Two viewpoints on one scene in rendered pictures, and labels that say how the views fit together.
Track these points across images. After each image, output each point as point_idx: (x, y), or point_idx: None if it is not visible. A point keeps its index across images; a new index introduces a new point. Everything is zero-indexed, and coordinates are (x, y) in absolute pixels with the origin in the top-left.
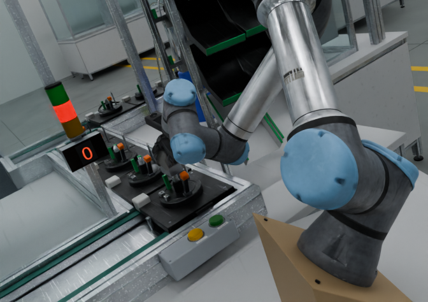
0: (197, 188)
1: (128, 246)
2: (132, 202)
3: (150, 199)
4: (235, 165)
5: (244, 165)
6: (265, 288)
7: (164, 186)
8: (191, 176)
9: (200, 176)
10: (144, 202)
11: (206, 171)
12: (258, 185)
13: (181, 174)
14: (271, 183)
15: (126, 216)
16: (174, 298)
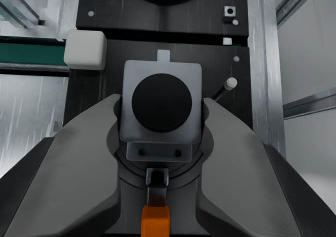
0: (189, 173)
1: (14, 127)
2: (77, 27)
3: (107, 62)
4: (319, 51)
5: (329, 70)
6: None
7: (160, 46)
8: (226, 72)
9: (238, 97)
10: (84, 66)
11: (261, 82)
12: (304, 153)
13: (146, 231)
14: (322, 171)
15: (52, 47)
16: None
